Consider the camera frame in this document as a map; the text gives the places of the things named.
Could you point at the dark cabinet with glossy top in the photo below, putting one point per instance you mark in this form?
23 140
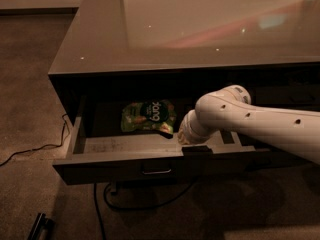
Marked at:
125 51

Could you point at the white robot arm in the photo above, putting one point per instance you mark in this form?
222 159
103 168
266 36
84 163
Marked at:
230 109

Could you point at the green snack bag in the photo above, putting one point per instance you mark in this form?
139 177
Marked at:
157 115

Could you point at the black metal bar on floor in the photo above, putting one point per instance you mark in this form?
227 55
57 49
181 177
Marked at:
42 228

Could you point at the drawer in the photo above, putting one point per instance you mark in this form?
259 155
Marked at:
100 152
285 96

